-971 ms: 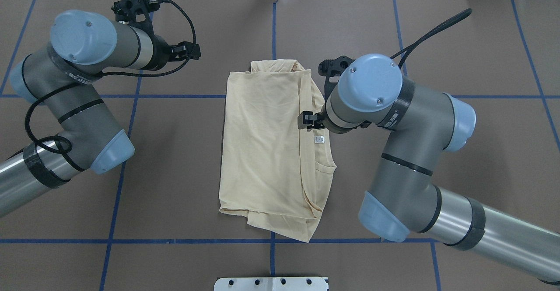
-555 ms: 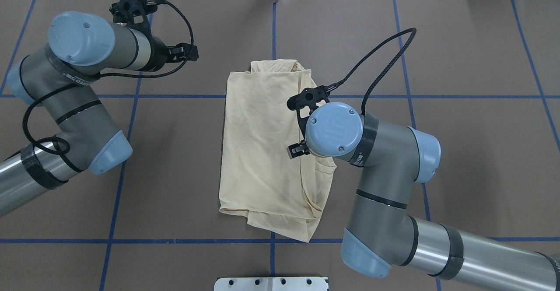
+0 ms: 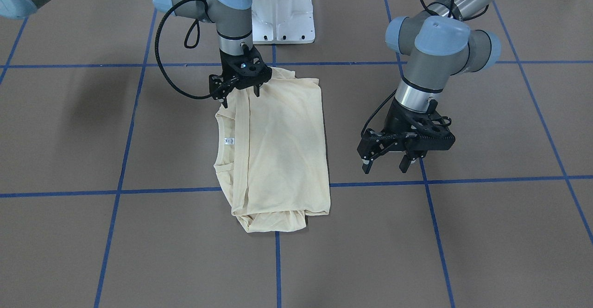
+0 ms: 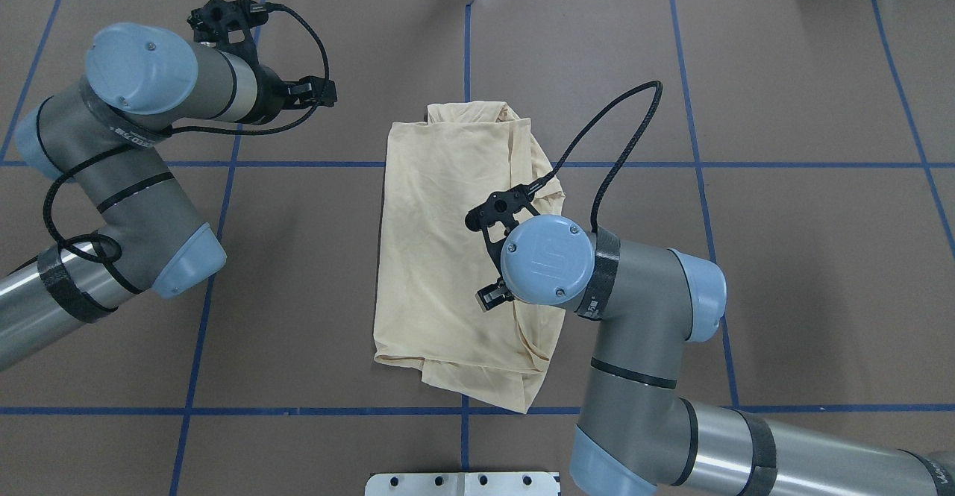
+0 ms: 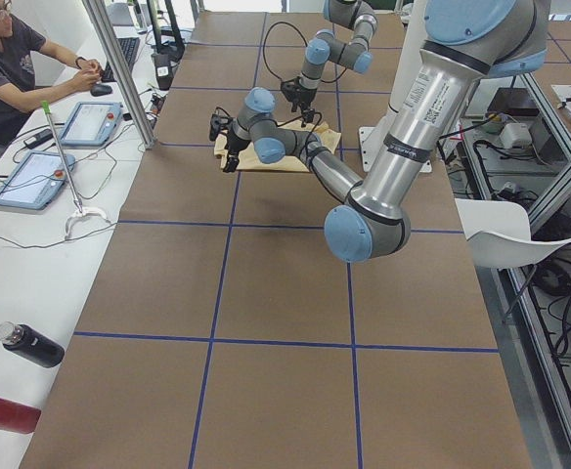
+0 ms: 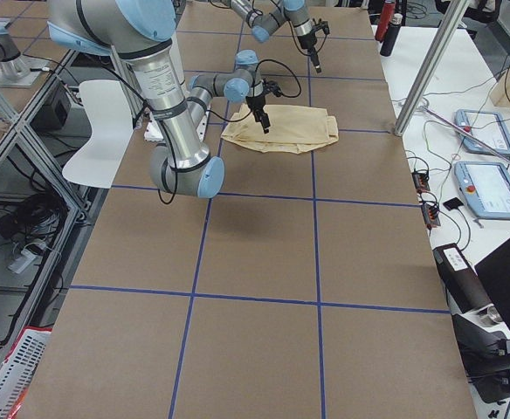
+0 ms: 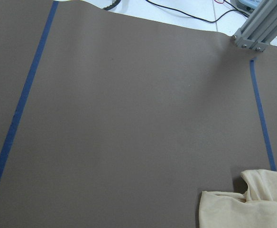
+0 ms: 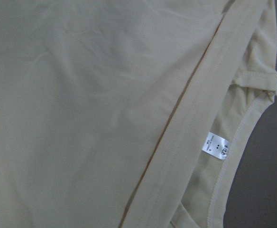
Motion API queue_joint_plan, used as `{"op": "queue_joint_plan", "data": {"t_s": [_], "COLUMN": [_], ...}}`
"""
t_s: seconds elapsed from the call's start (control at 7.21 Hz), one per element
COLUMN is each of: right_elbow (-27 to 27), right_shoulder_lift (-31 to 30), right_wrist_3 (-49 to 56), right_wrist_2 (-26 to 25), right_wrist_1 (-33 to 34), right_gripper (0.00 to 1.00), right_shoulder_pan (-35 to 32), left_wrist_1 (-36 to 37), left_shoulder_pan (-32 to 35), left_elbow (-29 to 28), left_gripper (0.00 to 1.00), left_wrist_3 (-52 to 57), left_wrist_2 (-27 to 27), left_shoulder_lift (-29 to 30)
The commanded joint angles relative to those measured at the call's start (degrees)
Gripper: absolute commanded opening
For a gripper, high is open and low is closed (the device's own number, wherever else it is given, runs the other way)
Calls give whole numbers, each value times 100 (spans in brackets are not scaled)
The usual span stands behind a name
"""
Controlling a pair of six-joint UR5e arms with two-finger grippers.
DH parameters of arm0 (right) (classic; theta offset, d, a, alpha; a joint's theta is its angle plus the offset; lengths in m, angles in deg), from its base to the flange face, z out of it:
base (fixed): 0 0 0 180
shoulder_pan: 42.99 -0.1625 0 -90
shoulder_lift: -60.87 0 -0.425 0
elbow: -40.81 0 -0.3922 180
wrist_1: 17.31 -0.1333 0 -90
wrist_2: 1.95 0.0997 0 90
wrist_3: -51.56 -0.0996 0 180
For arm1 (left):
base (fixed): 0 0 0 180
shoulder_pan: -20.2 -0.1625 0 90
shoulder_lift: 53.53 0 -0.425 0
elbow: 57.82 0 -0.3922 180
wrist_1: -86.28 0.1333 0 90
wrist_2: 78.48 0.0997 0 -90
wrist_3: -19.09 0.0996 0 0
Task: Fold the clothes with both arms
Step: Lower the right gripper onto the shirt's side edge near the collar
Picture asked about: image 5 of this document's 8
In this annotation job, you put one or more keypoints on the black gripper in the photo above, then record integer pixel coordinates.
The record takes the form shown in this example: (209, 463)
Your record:
(301, 94)
(234, 145)

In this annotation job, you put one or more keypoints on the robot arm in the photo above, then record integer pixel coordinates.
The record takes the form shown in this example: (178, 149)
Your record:
(465, 41)
(357, 16)

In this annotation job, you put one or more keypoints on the far blue teach pendant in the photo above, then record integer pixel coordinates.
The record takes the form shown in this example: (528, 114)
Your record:
(91, 124)

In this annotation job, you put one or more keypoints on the blue teach pendant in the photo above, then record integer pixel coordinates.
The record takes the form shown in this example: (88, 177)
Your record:
(91, 124)
(35, 181)

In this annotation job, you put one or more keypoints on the black computer mouse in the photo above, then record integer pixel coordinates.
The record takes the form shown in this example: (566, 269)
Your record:
(100, 89)

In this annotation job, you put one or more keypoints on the reacher grabber stick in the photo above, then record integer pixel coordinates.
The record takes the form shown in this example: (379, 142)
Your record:
(81, 211)

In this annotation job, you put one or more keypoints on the brown paper table cover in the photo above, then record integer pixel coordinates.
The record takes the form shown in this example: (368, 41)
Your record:
(220, 332)

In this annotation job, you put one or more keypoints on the near blue teach pendant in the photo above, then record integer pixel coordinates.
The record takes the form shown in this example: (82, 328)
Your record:
(35, 181)

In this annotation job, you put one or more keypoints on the white plastic chair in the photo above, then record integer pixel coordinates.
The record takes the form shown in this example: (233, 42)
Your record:
(499, 234)

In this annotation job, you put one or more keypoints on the seated person dark shirt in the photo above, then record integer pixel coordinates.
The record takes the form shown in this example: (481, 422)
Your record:
(19, 97)

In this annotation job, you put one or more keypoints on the black water bottle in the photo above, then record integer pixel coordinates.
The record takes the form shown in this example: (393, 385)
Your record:
(30, 344)

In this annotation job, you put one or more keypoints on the red water bottle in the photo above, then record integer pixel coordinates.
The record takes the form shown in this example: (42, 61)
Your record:
(18, 418)

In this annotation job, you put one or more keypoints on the grey aluminium frame post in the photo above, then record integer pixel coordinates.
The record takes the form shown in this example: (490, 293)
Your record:
(98, 16)

